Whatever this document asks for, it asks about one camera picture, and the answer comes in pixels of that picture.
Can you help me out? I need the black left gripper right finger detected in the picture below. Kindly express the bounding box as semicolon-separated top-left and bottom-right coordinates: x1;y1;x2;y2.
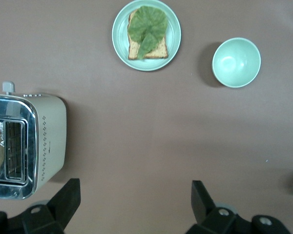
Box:
185;180;291;234

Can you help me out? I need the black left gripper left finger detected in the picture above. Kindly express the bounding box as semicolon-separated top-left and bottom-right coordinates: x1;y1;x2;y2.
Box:
0;178;81;234

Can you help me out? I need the beige and chrome toaster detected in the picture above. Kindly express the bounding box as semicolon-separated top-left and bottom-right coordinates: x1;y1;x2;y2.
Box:
0;94;67;200

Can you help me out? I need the grey toaster lever knob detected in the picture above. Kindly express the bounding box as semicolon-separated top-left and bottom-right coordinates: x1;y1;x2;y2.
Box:
2;81;16;95

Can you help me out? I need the pale green bowl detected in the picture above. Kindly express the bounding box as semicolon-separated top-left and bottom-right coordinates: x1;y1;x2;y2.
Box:
211;37;262;89

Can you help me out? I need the toasted bread slice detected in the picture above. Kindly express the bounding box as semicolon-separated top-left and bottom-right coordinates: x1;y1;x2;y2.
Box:
127;9;168;61

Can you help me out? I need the pale green round plate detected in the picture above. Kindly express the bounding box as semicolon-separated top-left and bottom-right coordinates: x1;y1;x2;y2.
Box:
111;0;182;72

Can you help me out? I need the green lettuce leaf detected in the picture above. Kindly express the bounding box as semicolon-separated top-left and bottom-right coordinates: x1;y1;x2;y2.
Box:
127;5;168;60

